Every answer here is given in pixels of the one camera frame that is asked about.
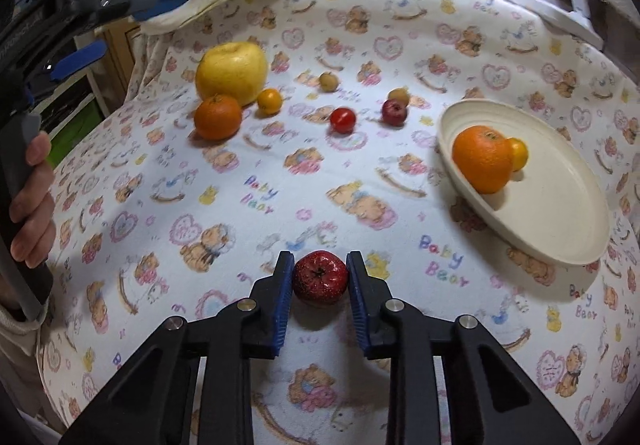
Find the dark red small apple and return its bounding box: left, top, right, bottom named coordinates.
left=292, top=250, right=348, bottom=306

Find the red cherry tomato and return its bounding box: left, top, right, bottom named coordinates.
left=330, top=107, right=357, bottom=134

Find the small dark red fruit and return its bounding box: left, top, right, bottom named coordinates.
left=381, top=98, right=408, bottom=127

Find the orange mandarin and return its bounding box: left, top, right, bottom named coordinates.
left=193, top=94, right=243, bottom=142

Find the large yellow apple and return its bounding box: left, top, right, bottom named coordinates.
left=194, top=41, right=269, bottom=107

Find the tan longan fruit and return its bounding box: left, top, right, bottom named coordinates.
left=318, top=72, right=340, bottom=93
left=387, top=88, right=411, bottom=107

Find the person's left hand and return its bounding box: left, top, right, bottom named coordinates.
left=10, top=132, right=55, bottom=269

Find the large orange on plate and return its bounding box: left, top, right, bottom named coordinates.
left=451, top=126, right=513, bottom=195

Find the baby bear printed cloth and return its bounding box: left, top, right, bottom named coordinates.
left=38, top=0, right=639, bottom=444

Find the cream round plate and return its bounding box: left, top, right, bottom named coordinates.
left=437, top=100, right=611, bottom=266

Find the small yellow-orange kumquat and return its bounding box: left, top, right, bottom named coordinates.
left=509, top=138, right=529, bottom=173

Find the small orange kumquat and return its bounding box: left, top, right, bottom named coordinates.
left=256, top=88, right=283, bottom=116

